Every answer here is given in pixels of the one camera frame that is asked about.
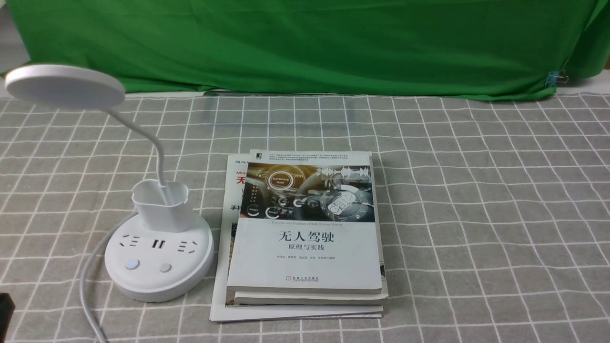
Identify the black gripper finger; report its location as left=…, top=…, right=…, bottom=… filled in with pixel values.
left=0, top=293, right=15, bottom=330

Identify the white desk lamp with socket base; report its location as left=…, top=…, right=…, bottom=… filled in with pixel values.
left=5, top=64, right=215, bottom=303

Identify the thin white bottom magazine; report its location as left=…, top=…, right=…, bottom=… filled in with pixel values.
left=209, top=154, right=383, bottom=322

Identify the white self-driving book on top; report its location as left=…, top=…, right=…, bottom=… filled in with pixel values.
left=227, top=149, right=384, bottom=294

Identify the middle book in stack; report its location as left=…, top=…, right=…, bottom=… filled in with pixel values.
left=234, top=153, right=389, bottom=306

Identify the grey checked tablecloth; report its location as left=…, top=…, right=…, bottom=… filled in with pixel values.
left=0, top=95, right=610, bottom=343

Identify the green backdrop cloth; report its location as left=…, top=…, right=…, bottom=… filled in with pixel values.
left=6, top=0, right=609, bottom=101

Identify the blue binder clip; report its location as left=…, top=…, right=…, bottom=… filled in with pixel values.
left=545, top=70, right=570, bottom=88

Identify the white lamp power cable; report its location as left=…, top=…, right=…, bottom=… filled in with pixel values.
left=80, top=212, right=139, bottom=343

